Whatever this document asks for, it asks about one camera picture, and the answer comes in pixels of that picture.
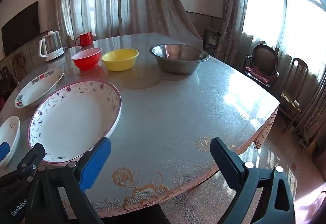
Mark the stainless steel bowl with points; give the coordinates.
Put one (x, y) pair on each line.
(178, 63)

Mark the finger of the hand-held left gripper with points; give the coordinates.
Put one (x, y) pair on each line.
(3, 150)
(30, 160)

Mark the red-print floral plate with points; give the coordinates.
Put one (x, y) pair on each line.
(38, 89)

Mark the light wooden chair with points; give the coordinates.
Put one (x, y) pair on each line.
(293, 96)

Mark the white glass electric kettle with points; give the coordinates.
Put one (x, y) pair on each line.
(52, 47)

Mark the yellow plastic bowl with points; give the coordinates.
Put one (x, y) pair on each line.
(119, 61)

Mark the narrow beige lace curtain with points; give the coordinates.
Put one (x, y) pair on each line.
(233, 10)

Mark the red plastic bowl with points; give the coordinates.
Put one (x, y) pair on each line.
(86, 59)

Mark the small white plate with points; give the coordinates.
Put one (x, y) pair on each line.
(10, 129)

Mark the dark oval-back armchair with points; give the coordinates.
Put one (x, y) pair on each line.
(264, 58)

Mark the printed pillow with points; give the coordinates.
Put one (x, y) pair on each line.
(212, 39)

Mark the pink seat cushion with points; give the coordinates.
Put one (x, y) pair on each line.
(258, 75)

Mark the red mug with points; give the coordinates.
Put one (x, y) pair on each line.
(85, 39)

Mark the small wooden stool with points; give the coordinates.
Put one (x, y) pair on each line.
(301, 138)

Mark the bright window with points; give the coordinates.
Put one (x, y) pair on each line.
(293, 10)

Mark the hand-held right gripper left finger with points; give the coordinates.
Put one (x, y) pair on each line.
(95, 163)

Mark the large floral pink-rimmed plate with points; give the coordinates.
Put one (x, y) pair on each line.
(73, 122)

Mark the black wall television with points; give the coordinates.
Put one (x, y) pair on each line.
(21, 28)

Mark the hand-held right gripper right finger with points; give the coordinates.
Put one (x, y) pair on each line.
(226, 160)

